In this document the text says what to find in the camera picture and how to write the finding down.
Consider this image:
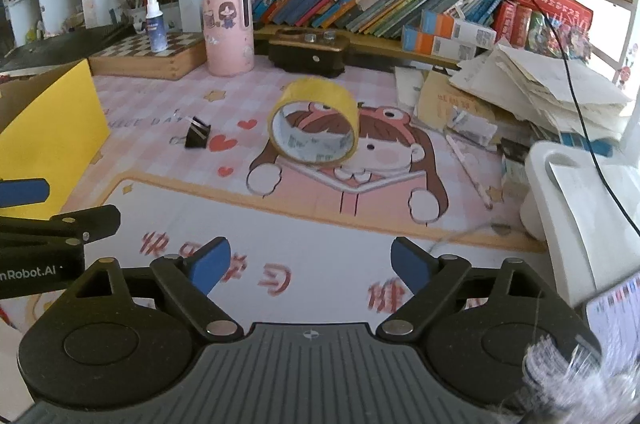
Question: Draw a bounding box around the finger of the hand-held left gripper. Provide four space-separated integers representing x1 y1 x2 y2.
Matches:
0 177 52 209
0 204 122 251

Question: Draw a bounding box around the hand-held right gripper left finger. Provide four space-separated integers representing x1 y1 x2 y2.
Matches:
64 236 247 344

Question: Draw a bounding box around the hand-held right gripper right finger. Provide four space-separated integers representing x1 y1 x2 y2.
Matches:
375 236 557 344

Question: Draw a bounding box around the yellow cardboard box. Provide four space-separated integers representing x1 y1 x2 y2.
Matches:
0 58 112 221

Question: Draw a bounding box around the yellow tape roll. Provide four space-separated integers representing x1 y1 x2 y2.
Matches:
267 78 361 166

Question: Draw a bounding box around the white pen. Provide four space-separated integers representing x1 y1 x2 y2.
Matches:
444 133 494 211

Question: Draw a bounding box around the black binder clip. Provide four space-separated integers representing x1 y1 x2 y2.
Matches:
183 115 212 150

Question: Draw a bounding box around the black electric keyboard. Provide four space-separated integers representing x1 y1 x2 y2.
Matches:
0 23 137 74

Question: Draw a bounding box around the brown paper envelope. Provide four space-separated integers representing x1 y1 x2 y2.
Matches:
394 66 502 136

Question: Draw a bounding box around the white monitor stand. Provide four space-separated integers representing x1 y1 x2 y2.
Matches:
519 141 640 307

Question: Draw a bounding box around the wooden chessboard box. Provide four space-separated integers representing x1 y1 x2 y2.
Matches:
89 29 209 82

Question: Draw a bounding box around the fluffy grey cuff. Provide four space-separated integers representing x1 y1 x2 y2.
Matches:
522 335 640 424

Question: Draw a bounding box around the white spray bottle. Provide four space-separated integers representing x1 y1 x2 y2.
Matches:
144 0 169 54

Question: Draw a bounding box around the black smartphone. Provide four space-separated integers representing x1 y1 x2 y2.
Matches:
584 271 640 377

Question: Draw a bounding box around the pile of loose papers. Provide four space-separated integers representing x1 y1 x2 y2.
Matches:
446 43 635 142

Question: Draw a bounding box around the orange and blue carton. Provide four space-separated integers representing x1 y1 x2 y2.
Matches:
401 24 479 62
420 8 499 49

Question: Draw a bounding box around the cup of brushes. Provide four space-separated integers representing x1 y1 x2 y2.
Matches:
121 0 180 34

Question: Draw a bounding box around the pink cartoon cylinder container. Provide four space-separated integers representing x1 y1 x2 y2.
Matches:
202 0 257 77

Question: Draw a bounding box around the dark brown wooden box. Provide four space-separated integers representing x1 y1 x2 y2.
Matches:
267 28 351 78

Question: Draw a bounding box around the red book box set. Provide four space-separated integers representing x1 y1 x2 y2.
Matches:
492 0 595 61

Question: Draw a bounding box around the black cable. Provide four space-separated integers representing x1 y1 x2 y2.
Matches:
492 0 640 236

